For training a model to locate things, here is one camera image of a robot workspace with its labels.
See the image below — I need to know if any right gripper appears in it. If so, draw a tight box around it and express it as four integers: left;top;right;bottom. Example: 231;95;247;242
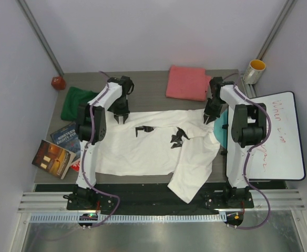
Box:
203;98;224;123

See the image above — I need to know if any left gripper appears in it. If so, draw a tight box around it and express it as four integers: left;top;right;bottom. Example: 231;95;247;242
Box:
114;96;130;122

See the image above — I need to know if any white t shirt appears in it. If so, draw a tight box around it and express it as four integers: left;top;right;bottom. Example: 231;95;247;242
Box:
95;110;220;203

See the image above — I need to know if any white whiteboard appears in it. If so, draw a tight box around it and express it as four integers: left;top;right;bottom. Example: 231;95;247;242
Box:
247;91;305;181

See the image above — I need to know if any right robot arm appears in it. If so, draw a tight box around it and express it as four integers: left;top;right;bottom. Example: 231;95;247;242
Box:
203;77;271;209

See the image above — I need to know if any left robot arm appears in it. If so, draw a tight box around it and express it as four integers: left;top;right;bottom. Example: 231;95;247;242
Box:
69;76;134;209

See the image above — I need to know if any teal board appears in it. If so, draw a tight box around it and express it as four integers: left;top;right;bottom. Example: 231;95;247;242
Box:
214;109;228;149

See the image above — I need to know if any folded pink t shirt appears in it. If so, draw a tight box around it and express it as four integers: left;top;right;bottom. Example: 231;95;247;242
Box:
166;65;212;101

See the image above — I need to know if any green t shirt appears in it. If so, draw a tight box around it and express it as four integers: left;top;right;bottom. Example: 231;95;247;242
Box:
60;87;98;121

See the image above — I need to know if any blue book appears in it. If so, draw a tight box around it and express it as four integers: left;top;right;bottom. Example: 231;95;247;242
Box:
50;122;80;161

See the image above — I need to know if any yellow white mug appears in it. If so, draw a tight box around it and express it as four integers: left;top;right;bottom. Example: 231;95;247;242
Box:
242;59;266;85

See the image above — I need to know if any red white book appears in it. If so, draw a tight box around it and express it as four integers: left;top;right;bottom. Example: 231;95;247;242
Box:
70;159;80;172

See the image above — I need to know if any red cube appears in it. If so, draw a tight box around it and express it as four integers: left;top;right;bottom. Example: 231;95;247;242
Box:
51;76;66;90

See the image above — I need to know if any brown orange book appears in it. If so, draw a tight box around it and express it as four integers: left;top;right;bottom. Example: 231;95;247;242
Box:
32;140;76;180

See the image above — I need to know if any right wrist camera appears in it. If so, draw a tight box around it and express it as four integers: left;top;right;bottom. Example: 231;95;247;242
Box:
209;77;234;99

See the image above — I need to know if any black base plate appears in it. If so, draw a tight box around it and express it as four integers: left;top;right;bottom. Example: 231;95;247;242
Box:
34;183;287;215

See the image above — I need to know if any aluminium rail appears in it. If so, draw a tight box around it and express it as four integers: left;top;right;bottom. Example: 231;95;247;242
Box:
18;189;305;213

